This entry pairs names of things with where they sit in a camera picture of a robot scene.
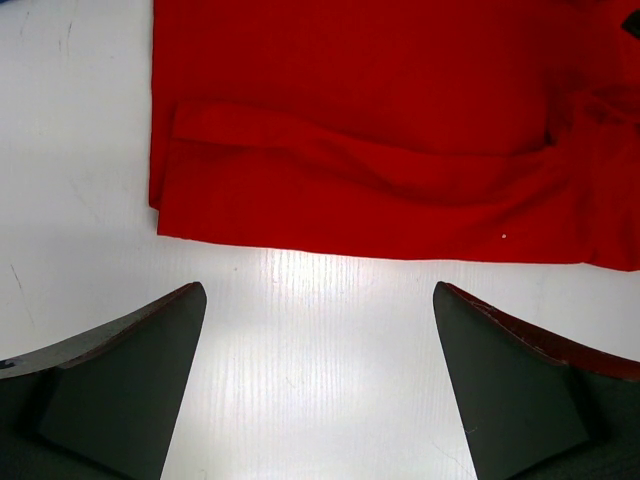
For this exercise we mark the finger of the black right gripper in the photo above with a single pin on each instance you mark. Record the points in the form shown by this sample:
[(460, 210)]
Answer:
[(632, 23)]

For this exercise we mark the red t shirt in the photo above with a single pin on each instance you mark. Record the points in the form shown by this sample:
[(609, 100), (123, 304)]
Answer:
[(498, 131)]

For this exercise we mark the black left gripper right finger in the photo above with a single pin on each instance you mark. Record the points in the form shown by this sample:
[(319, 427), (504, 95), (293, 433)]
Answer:
[(534, 404)]

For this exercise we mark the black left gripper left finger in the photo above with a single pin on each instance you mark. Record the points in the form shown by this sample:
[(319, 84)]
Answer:
[(102, 404)]

